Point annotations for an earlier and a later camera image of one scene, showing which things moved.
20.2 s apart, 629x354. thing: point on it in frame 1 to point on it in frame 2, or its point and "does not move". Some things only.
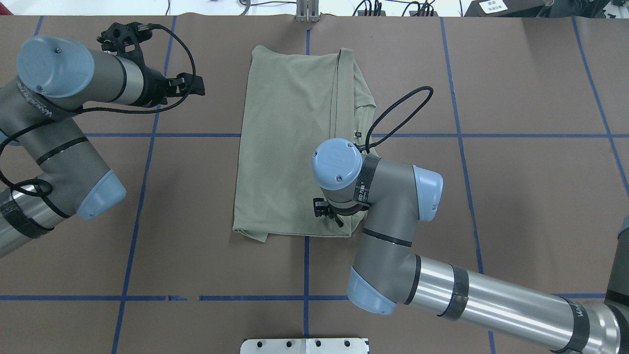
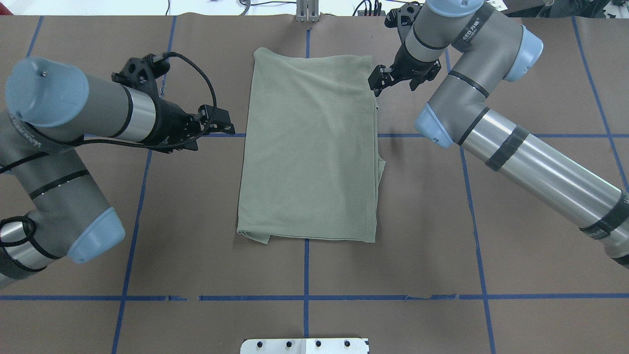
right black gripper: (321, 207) to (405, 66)
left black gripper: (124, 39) to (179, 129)
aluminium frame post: (307, 11) does not move
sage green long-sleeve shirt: (295, 100) does not move
